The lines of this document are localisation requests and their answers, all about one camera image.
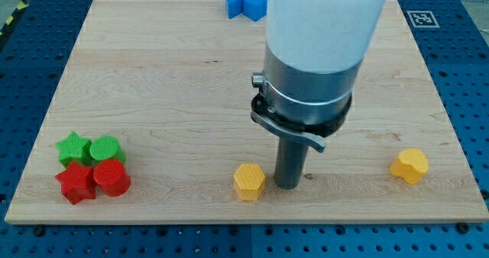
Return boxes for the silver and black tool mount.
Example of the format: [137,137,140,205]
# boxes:
[251,47,360,153]

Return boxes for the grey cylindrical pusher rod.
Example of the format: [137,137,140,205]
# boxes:
[274,137,309,190]

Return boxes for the yellow hexagon block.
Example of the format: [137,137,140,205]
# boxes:
[233,163,266,201]

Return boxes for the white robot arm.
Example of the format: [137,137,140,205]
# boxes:
[251,0,385,189]

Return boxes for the blue cube block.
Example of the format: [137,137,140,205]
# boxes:
[243,0,267,21]

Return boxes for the yellow heart block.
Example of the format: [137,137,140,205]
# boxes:
[390,148,429,185]

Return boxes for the blue block left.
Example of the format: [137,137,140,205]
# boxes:
[225,0,244,19]

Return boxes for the wooden board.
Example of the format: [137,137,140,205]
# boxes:
[5,0,488,225]

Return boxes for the fiducial marker tag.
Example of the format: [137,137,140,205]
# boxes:
[407,10,439,28]

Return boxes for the red cylinder block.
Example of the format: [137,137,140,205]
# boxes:
[93,159,131,197]

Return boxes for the green cylinder block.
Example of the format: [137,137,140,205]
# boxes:
[89,136,126,163]

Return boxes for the red star block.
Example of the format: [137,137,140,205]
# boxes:
[55,161,97,205]

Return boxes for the green star block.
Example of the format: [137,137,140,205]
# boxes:
[55,131,92,168]

